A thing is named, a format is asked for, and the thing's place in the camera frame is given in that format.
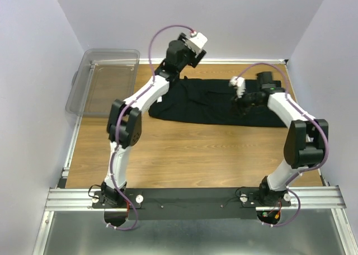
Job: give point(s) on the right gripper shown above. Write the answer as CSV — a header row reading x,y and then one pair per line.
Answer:
x,y
238,103

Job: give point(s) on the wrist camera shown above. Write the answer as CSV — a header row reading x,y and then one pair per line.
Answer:
x,y
196,42
239,84

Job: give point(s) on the clear plastic bin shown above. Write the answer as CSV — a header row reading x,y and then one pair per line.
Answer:
x,y
103,76

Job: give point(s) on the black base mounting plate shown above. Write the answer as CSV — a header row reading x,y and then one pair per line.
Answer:
x,y
188,204

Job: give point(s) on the aluminium front frame rail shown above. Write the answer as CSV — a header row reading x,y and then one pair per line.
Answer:
x,y
307,220

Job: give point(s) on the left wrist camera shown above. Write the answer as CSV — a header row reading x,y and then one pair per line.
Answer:
x,y
196,42

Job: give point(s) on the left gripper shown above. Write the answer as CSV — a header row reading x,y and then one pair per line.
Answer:
x,y
192,60

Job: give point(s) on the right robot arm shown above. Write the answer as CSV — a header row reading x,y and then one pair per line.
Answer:
x,y
306,142

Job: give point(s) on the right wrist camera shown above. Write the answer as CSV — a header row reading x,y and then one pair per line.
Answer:
x,y
239,84

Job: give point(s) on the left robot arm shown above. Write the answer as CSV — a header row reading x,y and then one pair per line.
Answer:
x,y
124,125

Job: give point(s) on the black t-shirt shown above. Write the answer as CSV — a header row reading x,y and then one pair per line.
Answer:
x,y
209,102

